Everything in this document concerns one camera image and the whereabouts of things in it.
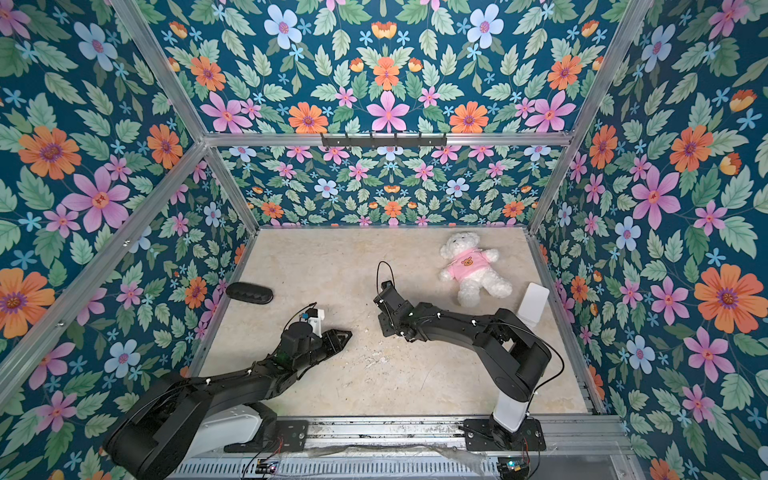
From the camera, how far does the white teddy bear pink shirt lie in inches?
36.4

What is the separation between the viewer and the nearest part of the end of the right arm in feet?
2.02

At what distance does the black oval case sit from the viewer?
980 millimetres

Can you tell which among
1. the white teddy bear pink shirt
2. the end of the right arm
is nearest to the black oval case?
the end of the right arm

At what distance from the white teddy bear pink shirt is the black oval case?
602mm

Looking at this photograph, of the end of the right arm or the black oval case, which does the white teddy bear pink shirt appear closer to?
the end of the right arm

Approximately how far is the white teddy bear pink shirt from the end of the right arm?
28 centimetres

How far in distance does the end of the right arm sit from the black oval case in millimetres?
467
